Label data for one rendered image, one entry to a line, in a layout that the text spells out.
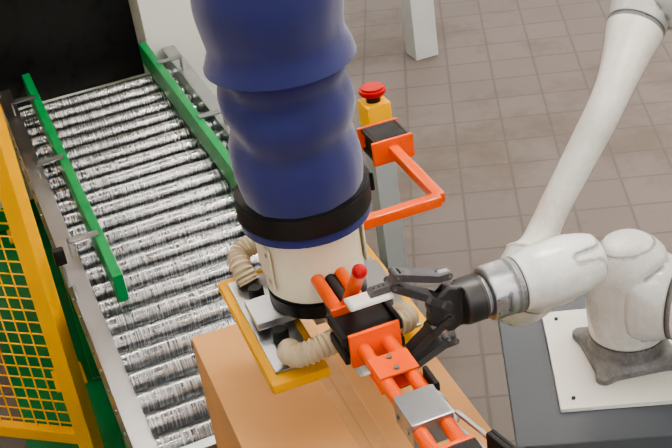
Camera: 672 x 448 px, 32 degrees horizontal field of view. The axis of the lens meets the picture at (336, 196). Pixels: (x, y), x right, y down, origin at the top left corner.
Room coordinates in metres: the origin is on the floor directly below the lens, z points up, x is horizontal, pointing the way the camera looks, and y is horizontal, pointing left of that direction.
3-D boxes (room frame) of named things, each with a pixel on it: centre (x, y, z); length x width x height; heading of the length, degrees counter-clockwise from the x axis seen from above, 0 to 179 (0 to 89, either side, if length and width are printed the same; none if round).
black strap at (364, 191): (1.69, 0.05, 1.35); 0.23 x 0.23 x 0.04
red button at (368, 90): (2.74, -0.13, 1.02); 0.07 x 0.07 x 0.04
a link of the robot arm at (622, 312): (1.89, -0.55, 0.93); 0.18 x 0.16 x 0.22; 54
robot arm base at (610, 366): (1.91, -0.54, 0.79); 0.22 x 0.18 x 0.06; 4
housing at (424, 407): (1.24, -0.07, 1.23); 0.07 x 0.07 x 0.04; 16
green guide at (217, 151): (3.58, 0.38, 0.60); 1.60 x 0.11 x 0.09; 18
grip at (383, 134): (2.05, -0.11, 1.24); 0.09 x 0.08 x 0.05; 106
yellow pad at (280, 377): (1.66, 0.15, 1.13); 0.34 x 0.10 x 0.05; 16
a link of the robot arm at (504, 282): (1.51, -0.23, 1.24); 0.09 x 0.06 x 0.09; 16
